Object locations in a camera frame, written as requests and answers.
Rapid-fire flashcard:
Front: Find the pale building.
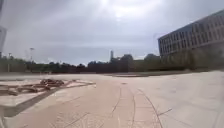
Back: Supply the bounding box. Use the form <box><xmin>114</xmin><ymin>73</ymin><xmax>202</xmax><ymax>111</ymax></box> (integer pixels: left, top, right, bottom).
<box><xmin>0</xmin><ymin>25</ymin><xmax>8</xmax><ymax>58</ymax></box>

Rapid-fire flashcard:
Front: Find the row of dark trees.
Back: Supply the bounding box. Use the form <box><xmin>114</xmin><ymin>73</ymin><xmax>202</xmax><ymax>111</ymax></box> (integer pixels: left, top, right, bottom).
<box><xmin>0</xmin><ymin>53</ymin><xmax>188</xmax><ymax>75</ymax></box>

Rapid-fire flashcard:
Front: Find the tall lamp pole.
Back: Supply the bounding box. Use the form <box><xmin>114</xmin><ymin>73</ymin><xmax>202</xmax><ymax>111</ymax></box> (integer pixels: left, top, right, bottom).
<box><xmin>29</xmin><ymin>47</ymin><xmax>35</xmax><ymax>64</ymax></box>

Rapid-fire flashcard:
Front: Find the distant tower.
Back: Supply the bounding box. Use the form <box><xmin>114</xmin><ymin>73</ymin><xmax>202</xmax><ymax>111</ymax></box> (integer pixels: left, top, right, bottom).
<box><xmin>110</xmin><ymin>50</ymin><xmax>115</xmax><ymax>62</ymax></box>

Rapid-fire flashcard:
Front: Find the large grey office building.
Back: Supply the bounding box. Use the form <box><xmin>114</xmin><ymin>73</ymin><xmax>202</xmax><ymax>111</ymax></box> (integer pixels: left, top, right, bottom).
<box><xmin>157</xmin><ymin>9</ymin><xmax>224</xmax><ymax>71</ymax></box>

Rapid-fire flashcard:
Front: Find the brown rubble pile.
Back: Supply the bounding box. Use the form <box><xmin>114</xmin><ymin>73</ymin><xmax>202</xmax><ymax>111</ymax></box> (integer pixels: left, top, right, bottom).
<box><xmin>0</xmin><ymin>78</ymin><xmax>78</xmax><ymax>97</ymax></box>

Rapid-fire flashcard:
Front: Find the pale stone paved plaza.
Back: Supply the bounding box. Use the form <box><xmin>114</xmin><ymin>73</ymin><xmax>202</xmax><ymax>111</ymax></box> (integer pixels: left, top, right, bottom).
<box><xmin>0</xmin><ymin>69</ymin><xmax>224</xmax><ymax>128</ymax></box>

